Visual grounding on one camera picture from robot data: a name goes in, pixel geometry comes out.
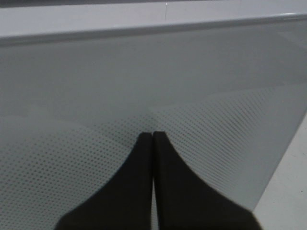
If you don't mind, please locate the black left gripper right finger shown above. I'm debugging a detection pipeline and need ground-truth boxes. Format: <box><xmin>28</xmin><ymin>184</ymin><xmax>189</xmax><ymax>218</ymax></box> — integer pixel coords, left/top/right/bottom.
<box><xmin>153</xmin><ymin>131</ymin><xmax>262</xmax><ymax>230</ymax></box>

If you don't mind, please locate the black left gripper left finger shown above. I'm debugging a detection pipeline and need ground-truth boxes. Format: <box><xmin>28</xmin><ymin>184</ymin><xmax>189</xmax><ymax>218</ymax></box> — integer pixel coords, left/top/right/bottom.
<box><xmin>55</xmin><ymin>133</ymin><xmax>153</xmax><ymax>230</ymax></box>

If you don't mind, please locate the white microwave door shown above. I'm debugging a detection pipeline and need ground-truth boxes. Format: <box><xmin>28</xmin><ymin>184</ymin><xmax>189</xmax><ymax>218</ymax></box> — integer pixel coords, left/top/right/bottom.
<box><xmin>0</xmin><ymin>16</ymin><xmax>307</xmax><ymax>230</ymax></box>

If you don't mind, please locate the white microwave oven body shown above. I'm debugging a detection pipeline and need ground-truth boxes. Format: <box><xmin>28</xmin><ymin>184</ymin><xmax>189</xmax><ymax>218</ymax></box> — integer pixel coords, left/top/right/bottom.
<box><xmin>0</xmin><ymin>0</ymin><xmax>307</xmax><ymax>38</ymax></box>

